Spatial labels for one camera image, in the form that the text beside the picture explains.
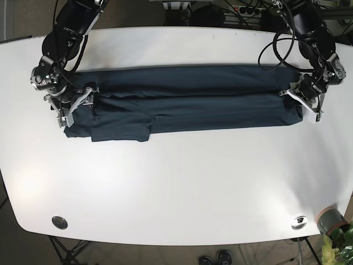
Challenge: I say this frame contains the person's dark shoes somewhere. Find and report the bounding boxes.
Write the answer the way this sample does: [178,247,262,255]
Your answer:
[197,250,233,265]

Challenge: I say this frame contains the right metal table grommet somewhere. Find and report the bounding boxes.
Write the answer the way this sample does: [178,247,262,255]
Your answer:
[291,216,308,230]

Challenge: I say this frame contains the left metal table grommet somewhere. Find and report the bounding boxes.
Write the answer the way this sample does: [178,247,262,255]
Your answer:
[52,216,68,230]

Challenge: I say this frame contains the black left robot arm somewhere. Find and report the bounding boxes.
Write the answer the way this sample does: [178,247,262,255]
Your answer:
[258,1,346,126]

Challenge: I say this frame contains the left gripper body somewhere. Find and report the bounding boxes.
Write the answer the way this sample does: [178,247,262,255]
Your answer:
[279,55,346,123]

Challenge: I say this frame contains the dark navy blue T-shirt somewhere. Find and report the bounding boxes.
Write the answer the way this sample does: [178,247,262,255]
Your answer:
[64,65,303,142]

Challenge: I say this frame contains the green potted plant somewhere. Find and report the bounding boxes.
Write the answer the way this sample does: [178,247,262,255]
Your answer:
[322,224,352,265]

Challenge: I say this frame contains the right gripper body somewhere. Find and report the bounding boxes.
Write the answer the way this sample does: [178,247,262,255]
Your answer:
[30,55,99,128]

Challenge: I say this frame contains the metal table grommet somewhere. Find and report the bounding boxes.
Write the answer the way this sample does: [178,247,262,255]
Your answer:
[291,216,308,230]
[52,216,68,230]

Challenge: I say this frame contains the grey plant pot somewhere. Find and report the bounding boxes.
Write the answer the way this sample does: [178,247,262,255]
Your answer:
[316,206,350,237]

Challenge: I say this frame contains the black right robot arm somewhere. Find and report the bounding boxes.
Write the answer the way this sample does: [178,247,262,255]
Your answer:
[30,1,108,127]

